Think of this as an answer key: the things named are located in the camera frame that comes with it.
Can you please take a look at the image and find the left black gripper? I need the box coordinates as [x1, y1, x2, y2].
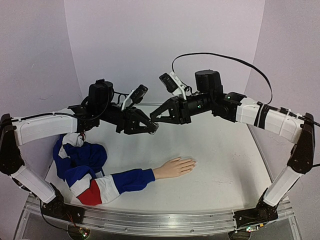
[98, 103, 157, 135]

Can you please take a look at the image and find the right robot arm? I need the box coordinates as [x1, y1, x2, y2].
[150, 69, 316, 227]

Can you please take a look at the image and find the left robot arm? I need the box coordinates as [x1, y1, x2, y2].
[0, 79, 159, 219]

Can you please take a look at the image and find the mannequin hand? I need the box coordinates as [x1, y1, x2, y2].
[152, 157, 197, 180]

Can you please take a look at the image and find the blue white red jacket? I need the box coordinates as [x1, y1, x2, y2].
[52, 133, 156, 206]

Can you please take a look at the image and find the aluminium back rail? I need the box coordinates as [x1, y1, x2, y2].
[83, 101, 176, 108]

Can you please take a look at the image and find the aluminium rail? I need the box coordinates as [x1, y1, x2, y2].
[83, 101, 176, 108]
[15, 195, 300, 239]

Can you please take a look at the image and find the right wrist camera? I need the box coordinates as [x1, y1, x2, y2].
[159, 71, 188, 100]

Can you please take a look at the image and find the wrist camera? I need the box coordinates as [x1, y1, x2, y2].
[121, 84, 149, 111]
[159, 71, 188, 100]

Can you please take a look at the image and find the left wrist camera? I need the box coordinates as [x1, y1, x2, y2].
[121, 84, 149, 111]

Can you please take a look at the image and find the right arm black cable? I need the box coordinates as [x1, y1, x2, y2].
[171, 52, 274, 105]

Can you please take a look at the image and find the aluminium front rail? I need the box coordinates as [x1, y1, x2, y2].
[15, 195, 300, 239]

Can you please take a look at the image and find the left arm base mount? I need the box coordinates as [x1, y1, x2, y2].
[41, 195, 85, 224]

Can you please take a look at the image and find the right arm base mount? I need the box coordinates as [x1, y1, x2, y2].
[233, 196, 279, 230]

